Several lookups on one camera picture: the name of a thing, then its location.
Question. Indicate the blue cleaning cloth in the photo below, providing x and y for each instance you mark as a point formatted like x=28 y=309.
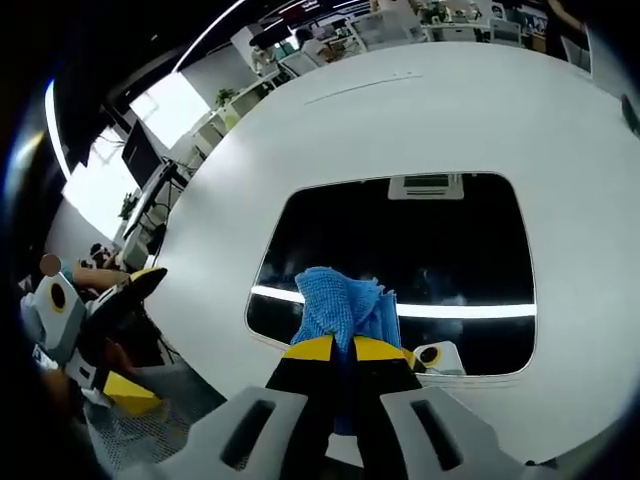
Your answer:
x=335 y=305

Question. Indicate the dark rounded-corner mirror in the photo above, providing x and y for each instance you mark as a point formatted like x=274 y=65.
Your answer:
x=400 y=235

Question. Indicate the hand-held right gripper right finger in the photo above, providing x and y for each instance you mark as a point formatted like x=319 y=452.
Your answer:
x=430 y=425

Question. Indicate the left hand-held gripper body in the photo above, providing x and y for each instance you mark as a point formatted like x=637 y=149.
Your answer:
x=57 y=320

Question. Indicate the black curved headset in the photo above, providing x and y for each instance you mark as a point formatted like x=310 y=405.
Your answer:
x=631 y=115

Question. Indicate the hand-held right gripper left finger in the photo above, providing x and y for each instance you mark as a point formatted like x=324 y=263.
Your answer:
x=260 y=425

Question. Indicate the white office chair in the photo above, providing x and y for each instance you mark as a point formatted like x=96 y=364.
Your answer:
x=375 y=31
x=295 y=65

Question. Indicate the green potted plant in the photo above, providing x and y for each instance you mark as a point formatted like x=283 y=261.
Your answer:
x=225 y=96
x=128 y=205

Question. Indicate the black monitor screen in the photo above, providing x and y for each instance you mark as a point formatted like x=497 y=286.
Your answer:
x=140 y=152

